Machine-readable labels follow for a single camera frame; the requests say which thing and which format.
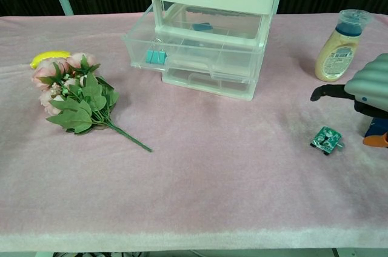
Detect yellow banana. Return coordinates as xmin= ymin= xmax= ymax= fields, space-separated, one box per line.
xmin=29 ymin=50 xmax=72 ymax=68

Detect green patterned binder clip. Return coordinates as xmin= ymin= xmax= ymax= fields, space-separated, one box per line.
xmin=310 ymin=126 xmax=345 ymax=156

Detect pink tablecloth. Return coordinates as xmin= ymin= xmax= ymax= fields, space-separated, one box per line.
xmin=0 ymin=11 xmax=388 ymax=252

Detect clear plastic drawer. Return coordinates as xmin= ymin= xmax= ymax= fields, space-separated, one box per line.
xmin=121 ymin=4 xmax=265 ymax=76

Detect teal binder clip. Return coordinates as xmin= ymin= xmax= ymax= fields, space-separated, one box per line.
xmin=192 ymin=22 xmax=213 ymax=32
xmin=145 ymin=49 xmax=169 ymax=64

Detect beige bottle with blue cap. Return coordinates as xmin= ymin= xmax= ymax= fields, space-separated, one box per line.
xmin=315 ymin=9 xmax=373 ymax=82

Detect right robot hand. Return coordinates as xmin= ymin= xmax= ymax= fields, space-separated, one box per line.
xmin=310 ymin=53 xmax=388 ymax=149

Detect pink artificial flower bouquet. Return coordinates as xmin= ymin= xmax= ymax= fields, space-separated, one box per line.
xmin=31 ymin=52 xmax=153 ymax=153

